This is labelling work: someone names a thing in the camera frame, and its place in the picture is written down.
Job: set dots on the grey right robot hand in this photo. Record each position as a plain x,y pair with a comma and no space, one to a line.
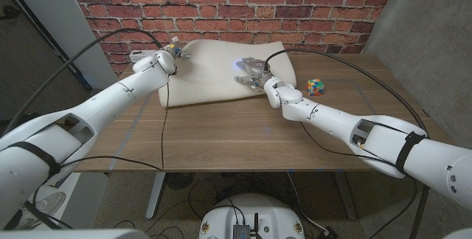
256,71

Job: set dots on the cream memory foam sheet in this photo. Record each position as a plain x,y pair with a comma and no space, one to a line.
210,80

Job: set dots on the white wall panel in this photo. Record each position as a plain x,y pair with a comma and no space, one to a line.
62,21

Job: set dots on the grey sneaker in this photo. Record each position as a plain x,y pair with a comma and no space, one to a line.
48,204

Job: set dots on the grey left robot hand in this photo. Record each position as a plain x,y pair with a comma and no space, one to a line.
176,51

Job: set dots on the round black floor fan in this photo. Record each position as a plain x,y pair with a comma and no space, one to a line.
178,180

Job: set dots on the small silver electronics box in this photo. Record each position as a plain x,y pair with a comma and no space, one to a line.
241,231

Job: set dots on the printed brick wall backdrop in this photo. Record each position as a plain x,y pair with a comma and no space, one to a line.
236,10

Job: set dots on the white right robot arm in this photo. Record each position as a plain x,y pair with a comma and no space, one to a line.
332,117

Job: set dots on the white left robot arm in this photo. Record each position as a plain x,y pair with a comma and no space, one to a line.
92,113

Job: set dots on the multicolour puzzle cube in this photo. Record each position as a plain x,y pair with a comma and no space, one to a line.
315,88

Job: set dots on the white robot torso base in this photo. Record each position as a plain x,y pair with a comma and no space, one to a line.
265,213

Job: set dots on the white table leg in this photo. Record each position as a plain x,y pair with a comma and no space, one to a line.
155,194

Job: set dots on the dark table leg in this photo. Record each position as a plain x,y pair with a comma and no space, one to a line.
346,198

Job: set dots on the white power strip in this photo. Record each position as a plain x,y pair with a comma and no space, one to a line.
136,56

